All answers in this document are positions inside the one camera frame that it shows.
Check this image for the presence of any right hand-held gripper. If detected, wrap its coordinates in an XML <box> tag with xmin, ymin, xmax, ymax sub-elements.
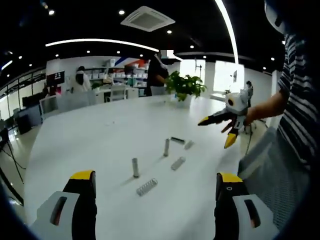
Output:
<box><xmin>197</xmin><ymin>87</ymin><xmax>251</xmax><ymax>150</ymax></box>

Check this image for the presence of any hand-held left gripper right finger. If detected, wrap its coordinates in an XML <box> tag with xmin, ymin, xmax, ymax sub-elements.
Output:
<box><xmin>213</xmin><ymin>171</ymin><xmax>280</xmax><ymax>240</ymax></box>

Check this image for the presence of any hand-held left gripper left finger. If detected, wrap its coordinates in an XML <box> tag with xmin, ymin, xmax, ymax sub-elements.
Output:
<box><xmin>29</xmin><ymin>169</ymin><xmax>98</xmax><ymax>240</ymax></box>

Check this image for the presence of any dark metal pin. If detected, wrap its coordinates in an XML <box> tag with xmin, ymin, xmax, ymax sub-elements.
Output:
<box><xmin>170</xmin><ymin>136</ymin><xmax>186</xmax><ymax>146</ymax></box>

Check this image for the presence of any silver metal pin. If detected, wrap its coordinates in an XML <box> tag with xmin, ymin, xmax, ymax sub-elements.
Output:
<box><xmin>131</xmin><ymin>157</ymin><xmax>141</xmax><ymax>179</ymax></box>
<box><xmin>163</xmin><ymin>138</ymin><xmax>171</xmax><ymax>158</ymax></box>

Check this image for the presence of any person's right forearm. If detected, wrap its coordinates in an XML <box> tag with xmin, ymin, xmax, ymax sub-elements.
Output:
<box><xmin>244</xmin><ymin>89</ymin><xmax>289</xmax><ymax>126</ymax></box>

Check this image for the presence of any green potted plant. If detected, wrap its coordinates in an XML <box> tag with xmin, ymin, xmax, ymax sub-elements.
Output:
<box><xmin>164</xmin><ymin>70</ymin><xmax>208</xmax><ymax>109</ymax></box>

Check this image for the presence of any person's body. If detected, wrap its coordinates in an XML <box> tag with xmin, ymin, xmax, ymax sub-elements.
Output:
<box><xmin>275</xmin><ymin>32</ymin><xmax>320</xmax><ymax>172</ymax></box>

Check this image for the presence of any black tripod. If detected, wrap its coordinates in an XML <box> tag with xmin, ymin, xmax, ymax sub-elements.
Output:
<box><xmin>0</xmin><ymin>126</ymin><xmax>27</xmax><ymax>186</ymax></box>

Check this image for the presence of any white office chair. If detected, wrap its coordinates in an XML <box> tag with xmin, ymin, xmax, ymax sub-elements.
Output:
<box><xmin>39</xmin><ymin>96</ymin><xmax>60</xmax><ymax>116</ymax></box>

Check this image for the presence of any white storage shelf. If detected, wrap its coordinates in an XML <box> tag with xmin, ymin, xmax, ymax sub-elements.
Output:
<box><xmin>84</xmin><ymin>65</ymin><xmax>149</xmax><ymax>96</ymax></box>

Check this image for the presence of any white headset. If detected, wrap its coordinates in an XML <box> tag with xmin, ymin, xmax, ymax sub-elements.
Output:
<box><xmin>264</xmin><ymin>0</ymin><xmax>297</xmax><ymax>35</ymax></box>

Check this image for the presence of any white ceiling air vent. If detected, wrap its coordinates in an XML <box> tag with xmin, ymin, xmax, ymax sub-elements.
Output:
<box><xmin>120</xmin><ymin>5</ymin><xmax>177</xmax><ymax>33</ymax></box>

